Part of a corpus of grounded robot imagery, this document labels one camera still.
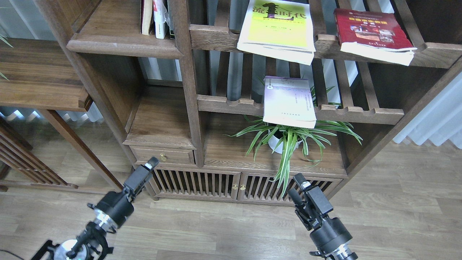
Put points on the white curtain right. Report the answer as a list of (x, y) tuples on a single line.
[(440, 120)]

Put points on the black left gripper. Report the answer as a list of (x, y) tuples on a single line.
[(114, 208)]

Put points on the slatted wooden rack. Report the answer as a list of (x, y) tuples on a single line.
[(16, 153)]

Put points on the brown wooden side table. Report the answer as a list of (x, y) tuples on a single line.
[(37, 74)]

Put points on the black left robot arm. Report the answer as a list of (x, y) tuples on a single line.
[(91, 241)]

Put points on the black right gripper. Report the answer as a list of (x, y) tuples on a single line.
[(329, 235)]

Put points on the pale purple cover book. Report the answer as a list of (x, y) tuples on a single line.
[(288, 101)]

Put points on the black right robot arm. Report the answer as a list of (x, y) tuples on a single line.
[(328, 234)]

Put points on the yellow green cover book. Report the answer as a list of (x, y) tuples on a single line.
[(278, 29)]

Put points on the red cover book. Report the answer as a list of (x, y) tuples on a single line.
[(373, 35)]

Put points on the dark wooden bookshelf cabinet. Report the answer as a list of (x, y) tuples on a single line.
[(183, 120)]

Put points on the white red upright book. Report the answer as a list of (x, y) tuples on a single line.
[(160, 16)]

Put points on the white curtain behind shelf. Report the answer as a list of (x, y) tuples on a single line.
[(168, 69)]

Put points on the tan upright book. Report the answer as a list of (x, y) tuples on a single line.
[(146, 17)]

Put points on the spider plant green leaves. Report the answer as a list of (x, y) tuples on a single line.
[(263, 132)]

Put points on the white plant pot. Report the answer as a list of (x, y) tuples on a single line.
[(276, 137)]

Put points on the dark upright book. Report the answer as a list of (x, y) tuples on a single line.
[(170, 21)]

